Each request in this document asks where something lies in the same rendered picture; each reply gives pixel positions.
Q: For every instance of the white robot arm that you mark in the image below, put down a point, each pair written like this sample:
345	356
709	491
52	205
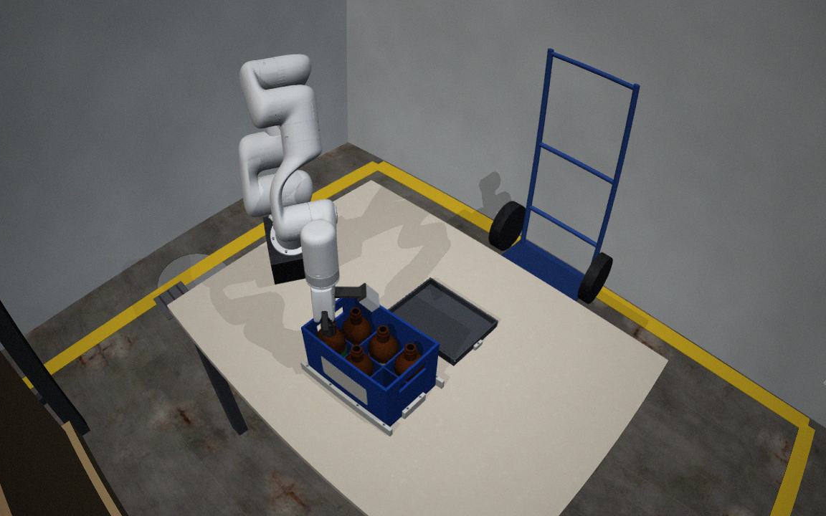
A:
287	108

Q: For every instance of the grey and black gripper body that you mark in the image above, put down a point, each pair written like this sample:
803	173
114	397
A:
323	300

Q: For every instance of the dark blue crate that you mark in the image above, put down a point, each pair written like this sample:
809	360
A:
378	394

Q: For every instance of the brown glass bottle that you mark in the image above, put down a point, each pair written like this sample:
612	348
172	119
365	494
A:
383	346
337	343

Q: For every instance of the orange bottle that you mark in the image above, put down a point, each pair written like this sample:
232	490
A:
406	359
361	360
356	328

